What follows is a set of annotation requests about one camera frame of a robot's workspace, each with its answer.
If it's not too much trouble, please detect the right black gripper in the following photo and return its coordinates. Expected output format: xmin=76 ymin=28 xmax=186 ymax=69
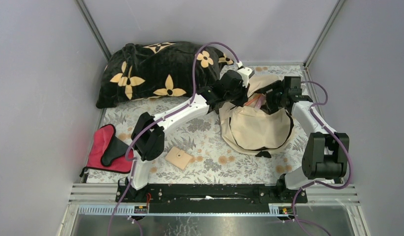
xmin=254 ymin=81 xmax=287 ymax=116

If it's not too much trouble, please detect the beige canvas student bag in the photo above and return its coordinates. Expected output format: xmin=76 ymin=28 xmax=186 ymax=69
xmin=218 ymin=75 xmax=298 ymax=157

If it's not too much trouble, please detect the tan wooden square block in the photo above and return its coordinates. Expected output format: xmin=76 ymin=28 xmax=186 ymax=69
xmin=165 ymin=147 xmax=193 ymax=170

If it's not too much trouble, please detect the pink glue stick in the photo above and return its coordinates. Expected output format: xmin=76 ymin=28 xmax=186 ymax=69
xmin=254 ymin=96 xmax=264 ymax=110

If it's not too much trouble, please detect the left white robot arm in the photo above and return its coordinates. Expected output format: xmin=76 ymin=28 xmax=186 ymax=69
xmin=124 ymin=66 xmax=254 ymax=202

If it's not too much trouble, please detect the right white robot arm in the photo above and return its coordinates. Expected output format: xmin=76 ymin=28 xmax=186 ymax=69
xmin=265 ymin=76 xmax=350 ymax=203

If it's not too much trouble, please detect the floral patterned table mat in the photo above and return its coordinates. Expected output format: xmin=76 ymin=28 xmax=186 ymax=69
xmin=84 ymin=65 xmax=308 ymax=184

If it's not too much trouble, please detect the black floral pillow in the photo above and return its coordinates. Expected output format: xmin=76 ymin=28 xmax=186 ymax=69
xmin=95 ymin=41 xmax=234 ymax=109

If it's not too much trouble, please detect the red and black pouch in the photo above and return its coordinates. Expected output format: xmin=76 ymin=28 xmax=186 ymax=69
xmin=80 ymin=124 xmax=132 ymax=177

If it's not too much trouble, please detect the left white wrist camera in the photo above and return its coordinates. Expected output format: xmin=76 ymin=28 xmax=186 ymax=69
xmin=236 ymin=61 xmax=255 ymax=88

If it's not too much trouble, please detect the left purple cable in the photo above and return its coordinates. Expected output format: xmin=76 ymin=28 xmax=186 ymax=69
xmin=107 ymin=41 xmax=243 ymax=236

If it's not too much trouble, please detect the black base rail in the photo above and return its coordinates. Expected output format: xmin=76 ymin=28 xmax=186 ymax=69
xmin=115 ymin=180 xmax=308 ymax=214

